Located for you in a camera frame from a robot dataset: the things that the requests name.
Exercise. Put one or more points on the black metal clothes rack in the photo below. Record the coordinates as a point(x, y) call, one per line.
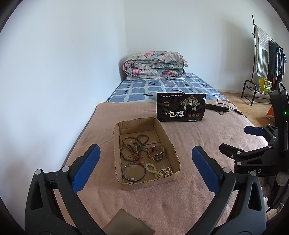
point(246, 90)

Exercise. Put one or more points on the folded floral quilt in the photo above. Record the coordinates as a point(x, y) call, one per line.
point(155, 65)

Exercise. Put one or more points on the person's right hand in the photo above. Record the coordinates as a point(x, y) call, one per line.
point(265, 187)

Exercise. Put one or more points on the striped hanging cloth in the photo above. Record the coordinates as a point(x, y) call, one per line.
point(262, 54)

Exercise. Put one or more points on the cardboard box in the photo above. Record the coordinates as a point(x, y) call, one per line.
point(146, 185)

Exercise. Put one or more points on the yellow box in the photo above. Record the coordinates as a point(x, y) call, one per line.
point(266, 85)

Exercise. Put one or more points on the pink blanket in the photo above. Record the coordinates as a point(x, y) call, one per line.
point(203, 135)

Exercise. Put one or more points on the dark olive cloth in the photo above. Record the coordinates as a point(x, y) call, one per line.
point(126, 223)

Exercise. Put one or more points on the black hair straightener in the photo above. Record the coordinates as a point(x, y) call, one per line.
point(216, 108)

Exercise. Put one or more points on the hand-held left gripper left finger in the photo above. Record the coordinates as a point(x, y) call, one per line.
point(87, 167)

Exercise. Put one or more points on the dark hanging clothes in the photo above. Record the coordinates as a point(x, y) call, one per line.
point(276, 61)

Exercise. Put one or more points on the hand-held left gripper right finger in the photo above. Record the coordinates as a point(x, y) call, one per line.
point(204, 169)

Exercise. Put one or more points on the black snack bag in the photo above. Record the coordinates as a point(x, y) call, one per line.
point(180, 113)

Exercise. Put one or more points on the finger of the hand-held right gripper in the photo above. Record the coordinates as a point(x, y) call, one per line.
point(251, 130)
point(232, 151)

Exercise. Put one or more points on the orange patterned box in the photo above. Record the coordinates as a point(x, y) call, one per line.
point(271, 112)

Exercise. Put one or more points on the blue checked bedsheet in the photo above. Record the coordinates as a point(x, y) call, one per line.
point(135, 90)

